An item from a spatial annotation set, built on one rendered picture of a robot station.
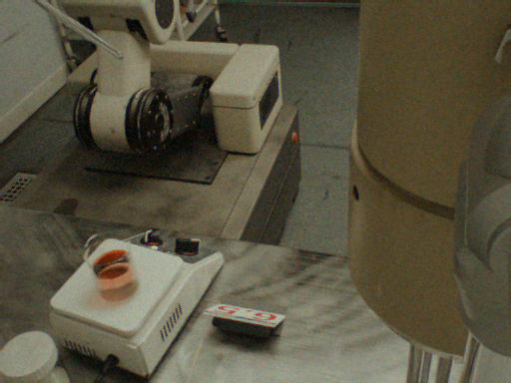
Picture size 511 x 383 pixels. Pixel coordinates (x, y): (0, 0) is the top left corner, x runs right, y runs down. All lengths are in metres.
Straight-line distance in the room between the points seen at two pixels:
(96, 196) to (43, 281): 0.80
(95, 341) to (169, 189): 0.95
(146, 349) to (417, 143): 0.54
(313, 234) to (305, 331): 1.23
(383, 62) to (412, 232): 0.06
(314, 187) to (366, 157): 1.94
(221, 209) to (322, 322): 0.81
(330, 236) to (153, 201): 0.65
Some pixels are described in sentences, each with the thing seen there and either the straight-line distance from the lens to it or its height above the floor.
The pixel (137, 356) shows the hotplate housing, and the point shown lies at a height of 0.80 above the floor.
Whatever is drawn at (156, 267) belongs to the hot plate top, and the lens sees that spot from 0.72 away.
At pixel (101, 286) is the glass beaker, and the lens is 0.68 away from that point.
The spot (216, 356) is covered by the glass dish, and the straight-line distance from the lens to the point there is 0.73.
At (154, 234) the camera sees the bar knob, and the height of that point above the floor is 0.81.
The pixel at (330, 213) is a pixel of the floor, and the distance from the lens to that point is 2.03.
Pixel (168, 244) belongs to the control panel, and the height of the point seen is 0.79.
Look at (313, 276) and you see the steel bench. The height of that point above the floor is 0.75.
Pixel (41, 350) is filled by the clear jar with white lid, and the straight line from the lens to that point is 0.70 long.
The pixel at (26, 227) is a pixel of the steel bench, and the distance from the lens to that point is 1.00.
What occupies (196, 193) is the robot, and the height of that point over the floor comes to 0.36.
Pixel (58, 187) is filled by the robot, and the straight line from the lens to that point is 1.75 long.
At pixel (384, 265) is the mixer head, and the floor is 1.18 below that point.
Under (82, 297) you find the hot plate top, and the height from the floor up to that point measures 0.84.
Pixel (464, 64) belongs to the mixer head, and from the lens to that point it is 0.17.
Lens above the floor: 1.34
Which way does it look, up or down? 39 degrees down
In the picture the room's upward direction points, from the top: 6 degrees counter-clockwise
